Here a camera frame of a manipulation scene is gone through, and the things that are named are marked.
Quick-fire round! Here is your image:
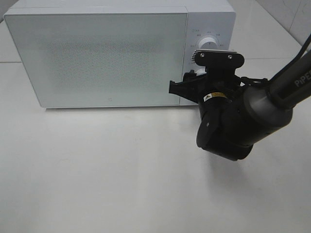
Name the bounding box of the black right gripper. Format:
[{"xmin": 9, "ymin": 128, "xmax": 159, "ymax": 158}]
[{"xmin": 169, "ymin": 67, "xmax": 242, "ymax": 104}]

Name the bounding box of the white microwave knob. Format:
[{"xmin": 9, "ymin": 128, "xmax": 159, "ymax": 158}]
[
  {"xmin": 198, "ymin": 36, "xmax": 219, "ymax": 50},
  {"xmin": 196, "ymin": 68, "xmax": 206, "ymax": 76}
]

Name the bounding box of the white microwave door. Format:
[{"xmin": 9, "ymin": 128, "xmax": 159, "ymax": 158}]
[{"xmin": 5, "ymin": 14, "xmax": 187, "ymax": 108}]

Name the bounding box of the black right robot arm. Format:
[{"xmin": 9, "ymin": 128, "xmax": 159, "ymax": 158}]
[{"xmin": 169, "ymin": 39, "xmax": 311, "ymax": 161}]

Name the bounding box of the white microwave oven body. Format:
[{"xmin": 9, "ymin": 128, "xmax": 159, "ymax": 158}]
[{"xmin": 3, "ymin": 0, "xmax": 236, "ymax": 106}]

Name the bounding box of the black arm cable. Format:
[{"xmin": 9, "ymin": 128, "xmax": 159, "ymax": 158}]
[{"xmin": 239, "ymin": 33, "xmax": 311, "ymax": 87}]

